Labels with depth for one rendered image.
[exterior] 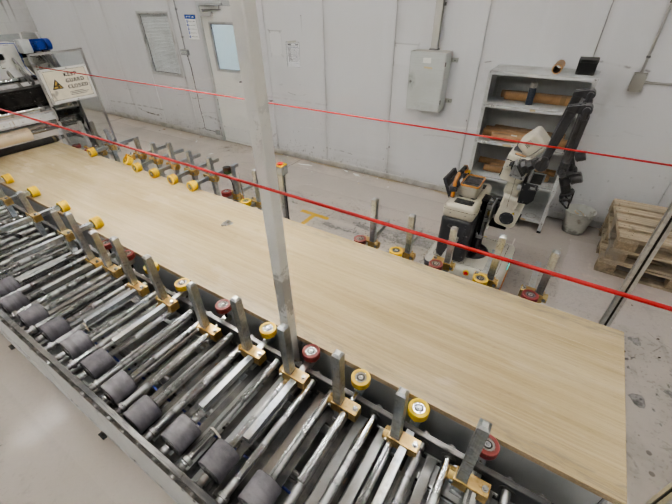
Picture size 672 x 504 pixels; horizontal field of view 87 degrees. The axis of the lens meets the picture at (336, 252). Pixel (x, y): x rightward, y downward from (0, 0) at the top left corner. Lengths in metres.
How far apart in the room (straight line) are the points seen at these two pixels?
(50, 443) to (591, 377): 2.92
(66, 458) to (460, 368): 2.29
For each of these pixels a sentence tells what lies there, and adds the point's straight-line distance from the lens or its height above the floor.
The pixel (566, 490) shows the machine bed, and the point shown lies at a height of 0.72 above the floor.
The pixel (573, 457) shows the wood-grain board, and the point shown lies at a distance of 1.58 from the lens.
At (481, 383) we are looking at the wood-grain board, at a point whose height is 0.90.
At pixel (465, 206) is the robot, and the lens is 2.96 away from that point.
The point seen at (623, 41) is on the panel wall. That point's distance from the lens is 4.41.
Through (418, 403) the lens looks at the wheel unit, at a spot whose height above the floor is 0.90.
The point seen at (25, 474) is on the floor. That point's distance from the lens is 2.95.
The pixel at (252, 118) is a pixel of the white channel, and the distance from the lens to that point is 1.13.
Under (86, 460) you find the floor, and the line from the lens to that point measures 2.80.
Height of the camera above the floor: 2.17
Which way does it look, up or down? 36 degrees down
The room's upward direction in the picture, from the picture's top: 1 degrees counter-clockwise
